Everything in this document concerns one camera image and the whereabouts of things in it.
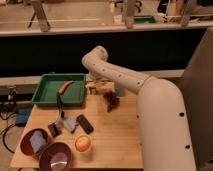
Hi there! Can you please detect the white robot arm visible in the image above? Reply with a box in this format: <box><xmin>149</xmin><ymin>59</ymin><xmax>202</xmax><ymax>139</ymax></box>
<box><xmin>82</xmin><ymin>46</ymin><xmax>197</xmax><ymax>171</ymax></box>

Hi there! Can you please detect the blue sponge in bowl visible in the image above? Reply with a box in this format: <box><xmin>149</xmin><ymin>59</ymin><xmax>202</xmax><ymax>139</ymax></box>
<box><xmin>30</xmin><ymin>131</ymin><xmax>46</xmax><ymax>153</ymax></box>

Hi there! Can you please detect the purple bowl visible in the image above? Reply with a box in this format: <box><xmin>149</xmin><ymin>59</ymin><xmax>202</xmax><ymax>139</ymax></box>
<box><xmin>39</xmin><ymin>142</ymin><xmax>72</xmax><ymax>171</ymax></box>

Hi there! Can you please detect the brown bowl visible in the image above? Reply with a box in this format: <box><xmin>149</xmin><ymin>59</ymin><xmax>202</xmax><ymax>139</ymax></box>
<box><xmin>20</xmin><ymin>128</ymin><xmax>51</xmax><ymax>158</ymax></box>

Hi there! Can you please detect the blue cup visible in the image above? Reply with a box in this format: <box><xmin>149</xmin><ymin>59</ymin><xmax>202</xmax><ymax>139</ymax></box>
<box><xmin>115</xmin><ymin>84</ymin><xmax>124</xmax><ymax>97</ymax></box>

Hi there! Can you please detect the dark grape bunch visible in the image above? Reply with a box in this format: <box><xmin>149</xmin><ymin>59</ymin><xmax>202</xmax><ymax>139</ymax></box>
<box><xmin>103</xmin><ymin>91</ymin><xmax>120</xmax><ymax>112</ymax></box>

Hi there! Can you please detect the orange carrot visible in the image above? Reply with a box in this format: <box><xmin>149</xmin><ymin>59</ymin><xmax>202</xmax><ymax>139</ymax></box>
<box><xmin>58</xmin><ymin>80</ymin><xmax>73</xmax><ymax>94</ymax></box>

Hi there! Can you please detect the black remote control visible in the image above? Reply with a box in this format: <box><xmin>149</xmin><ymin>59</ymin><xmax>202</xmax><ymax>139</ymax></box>
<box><xmin>77</xmin><ymin>114</ymin><xmax>94</xmax><ymax>134</ymax></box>

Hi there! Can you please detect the grey folded cloth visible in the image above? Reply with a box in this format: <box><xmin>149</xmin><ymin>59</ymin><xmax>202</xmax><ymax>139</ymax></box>
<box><xmin>63</xmin><ymin>117</ymin><xmax>78</xmax><ymax>133</ymax></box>

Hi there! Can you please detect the green plastic tray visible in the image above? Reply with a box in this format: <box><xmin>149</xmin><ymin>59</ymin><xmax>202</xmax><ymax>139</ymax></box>
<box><xmin>32</xmin><ymin>73</ymin><xmax>86</xmax><ymax>107</ymax></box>

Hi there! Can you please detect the orange fruit in cup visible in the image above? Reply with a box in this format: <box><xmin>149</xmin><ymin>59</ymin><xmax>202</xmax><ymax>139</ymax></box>
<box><xmin>75</xmin><ymin>135</ymin><xmax>91</xmax><ymax>153</ymax></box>

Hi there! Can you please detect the small black block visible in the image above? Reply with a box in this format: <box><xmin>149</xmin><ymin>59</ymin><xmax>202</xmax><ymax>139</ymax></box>
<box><xmin>48</xmin><ymin>123</ymin><xmax>61</xmax><ymax>137</ymax></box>

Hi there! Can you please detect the blue box beside table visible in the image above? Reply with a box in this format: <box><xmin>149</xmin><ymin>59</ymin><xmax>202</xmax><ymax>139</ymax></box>
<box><xmin>15</xmin><ymin>108</ymin><xmax>32</xmax><ymax>127</ymax></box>

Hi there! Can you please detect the black handled brush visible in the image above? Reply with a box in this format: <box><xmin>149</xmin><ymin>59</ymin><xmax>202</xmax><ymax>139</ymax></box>
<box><xmin>56</xmin><ymin>93</ymin><xmax>64</xmax><ymax>119</ymax></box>

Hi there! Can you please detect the black cable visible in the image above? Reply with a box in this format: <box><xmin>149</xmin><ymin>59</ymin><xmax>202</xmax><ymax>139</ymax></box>
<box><xmin>1</xmin><ymin>123</ymin><xmax>17</xmax><ymax>154</ymax></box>

